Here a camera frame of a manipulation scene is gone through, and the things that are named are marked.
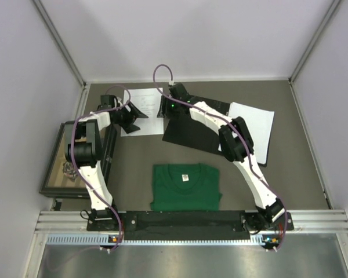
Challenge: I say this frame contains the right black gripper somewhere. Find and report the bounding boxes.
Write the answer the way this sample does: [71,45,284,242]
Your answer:
[158,95,180,119]

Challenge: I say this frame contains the right aluminium corner post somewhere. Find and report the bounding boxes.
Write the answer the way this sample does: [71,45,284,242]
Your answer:
[288,0,345,83]

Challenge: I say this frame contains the black glass-lid display box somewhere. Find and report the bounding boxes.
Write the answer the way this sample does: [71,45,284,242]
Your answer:
[39,123,117,199]

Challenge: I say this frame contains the white paper sheets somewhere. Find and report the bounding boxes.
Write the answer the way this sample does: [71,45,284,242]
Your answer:
[120,87,164,137]

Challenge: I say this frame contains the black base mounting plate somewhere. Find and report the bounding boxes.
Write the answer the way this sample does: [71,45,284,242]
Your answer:
[86,210,293,240]

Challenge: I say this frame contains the grey slotted cable duct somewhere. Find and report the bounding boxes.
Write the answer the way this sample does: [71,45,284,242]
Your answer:
[46,234,279,246]

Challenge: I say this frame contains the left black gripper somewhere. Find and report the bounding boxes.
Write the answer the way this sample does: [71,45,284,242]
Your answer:
[115,100,148,133]

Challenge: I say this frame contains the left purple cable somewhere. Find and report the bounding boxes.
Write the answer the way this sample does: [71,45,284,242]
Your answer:
[71,85,131,252]

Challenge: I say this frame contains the white folder black inside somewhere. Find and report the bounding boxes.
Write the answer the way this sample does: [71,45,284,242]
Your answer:
[162,97,231,155]

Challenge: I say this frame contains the left aluminium corner post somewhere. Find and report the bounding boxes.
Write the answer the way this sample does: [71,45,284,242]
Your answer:
[31,0,86,87]

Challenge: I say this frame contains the white printed paper stack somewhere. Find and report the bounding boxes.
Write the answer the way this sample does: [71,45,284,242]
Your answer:
[227,102,275,166]

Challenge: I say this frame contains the aluminium corner post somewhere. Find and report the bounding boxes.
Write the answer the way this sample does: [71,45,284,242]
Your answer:
[31,0,86,87]
[288,0,345,83]

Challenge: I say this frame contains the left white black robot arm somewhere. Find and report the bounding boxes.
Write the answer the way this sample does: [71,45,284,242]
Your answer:
[64,94,148,230]

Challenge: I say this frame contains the aluminium front rail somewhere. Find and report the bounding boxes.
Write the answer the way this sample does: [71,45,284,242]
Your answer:
[35,210,348,234]

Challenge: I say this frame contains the green folded t-shirt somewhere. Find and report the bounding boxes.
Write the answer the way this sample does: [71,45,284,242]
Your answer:
[150,163,222,212]

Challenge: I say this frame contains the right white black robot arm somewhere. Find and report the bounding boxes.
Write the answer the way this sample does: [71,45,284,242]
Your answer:
[155,82,288,229]

